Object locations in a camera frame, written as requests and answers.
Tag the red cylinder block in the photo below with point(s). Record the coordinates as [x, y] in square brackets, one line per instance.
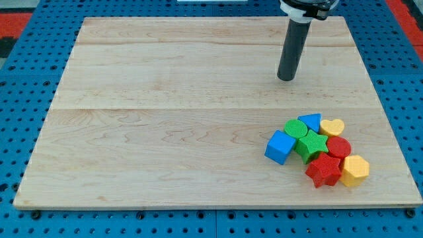
[338, 147]

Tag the green cylinder block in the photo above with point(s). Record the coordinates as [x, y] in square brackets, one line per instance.
[295, 128]

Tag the red star block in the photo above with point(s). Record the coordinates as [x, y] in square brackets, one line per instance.
[324, 170]

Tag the green star block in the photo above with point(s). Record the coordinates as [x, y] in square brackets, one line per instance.
[310, 146]

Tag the yellow hexagon block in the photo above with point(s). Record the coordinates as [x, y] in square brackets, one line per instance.
[355, 169]

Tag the blue cube block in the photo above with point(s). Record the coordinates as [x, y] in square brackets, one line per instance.
[279, 147]

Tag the blue triangle block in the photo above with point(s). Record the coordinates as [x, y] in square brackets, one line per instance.
[312, 121]

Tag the yellow heart block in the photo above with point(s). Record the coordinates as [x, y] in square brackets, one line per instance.
[331, 128]

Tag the wooden board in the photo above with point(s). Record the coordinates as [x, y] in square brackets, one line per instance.
[174, 113]

